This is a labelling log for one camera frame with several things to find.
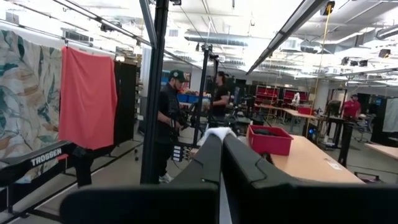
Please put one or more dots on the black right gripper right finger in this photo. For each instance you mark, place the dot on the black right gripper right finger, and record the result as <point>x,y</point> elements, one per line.
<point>295,205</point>

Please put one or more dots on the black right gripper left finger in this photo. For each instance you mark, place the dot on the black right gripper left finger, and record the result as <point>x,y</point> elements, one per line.
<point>140,205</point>

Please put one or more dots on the white button shirt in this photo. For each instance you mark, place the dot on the white button shirt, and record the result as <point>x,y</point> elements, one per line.
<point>217,132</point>

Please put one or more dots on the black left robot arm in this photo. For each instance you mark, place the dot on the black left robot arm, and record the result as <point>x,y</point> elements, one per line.
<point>18,165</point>

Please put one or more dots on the long wooden workbench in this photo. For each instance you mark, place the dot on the long wooden workbench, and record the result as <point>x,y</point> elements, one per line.
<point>311,165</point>

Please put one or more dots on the white sticker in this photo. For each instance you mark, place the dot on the white sticker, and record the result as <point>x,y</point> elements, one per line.
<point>334,165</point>

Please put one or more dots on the red plastic bin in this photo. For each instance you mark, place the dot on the red plastic bin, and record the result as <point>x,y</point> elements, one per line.
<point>267,143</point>

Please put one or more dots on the person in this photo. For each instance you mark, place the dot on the person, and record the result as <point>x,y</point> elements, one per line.
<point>220,99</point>
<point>169,112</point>
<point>351,109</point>

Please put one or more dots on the black curtain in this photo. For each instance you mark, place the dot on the black curtain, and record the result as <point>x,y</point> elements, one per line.
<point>126,102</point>

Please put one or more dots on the blue storage bin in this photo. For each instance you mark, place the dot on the blue storage bin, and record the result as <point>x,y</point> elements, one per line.
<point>186,98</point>

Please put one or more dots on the coral red cloth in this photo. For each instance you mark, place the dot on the coral red cloth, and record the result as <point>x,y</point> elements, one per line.
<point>87,99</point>

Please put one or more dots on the black rig stand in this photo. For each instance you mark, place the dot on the black rig stand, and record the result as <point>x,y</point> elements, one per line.
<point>203,93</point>

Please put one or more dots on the white curtain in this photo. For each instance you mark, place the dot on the white curtain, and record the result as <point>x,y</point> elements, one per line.
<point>391,115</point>

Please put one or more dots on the floral printed curtain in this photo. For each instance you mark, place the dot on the floral printed curtain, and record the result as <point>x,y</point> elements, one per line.
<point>28,93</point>

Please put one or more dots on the black vertical frame post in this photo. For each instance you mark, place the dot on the black vertical frame post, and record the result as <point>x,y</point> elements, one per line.
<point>154,93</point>

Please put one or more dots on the long ceiling light rail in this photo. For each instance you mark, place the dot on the long ceiling light rail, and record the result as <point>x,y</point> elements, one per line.
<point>289,25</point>

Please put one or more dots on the silver ceiling duct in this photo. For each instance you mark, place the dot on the silver ceiling duct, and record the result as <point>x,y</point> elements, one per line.
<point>217,38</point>

